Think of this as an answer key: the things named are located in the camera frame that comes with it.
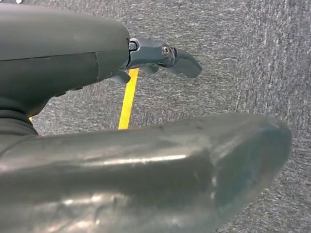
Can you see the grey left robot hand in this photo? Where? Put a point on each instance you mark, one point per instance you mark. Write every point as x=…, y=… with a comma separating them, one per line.
x=146, y=177

